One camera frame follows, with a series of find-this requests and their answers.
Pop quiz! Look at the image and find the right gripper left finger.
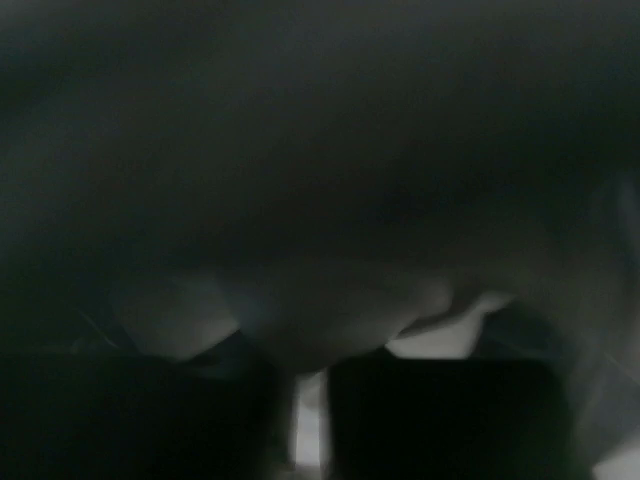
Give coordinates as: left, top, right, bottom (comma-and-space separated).
1, 354, 291, 479

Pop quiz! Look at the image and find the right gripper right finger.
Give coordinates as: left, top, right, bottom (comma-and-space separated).
326, 354, 591, 480

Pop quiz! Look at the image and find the dark grey checked pillowcase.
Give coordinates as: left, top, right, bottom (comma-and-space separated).
1, 1, 639, 470

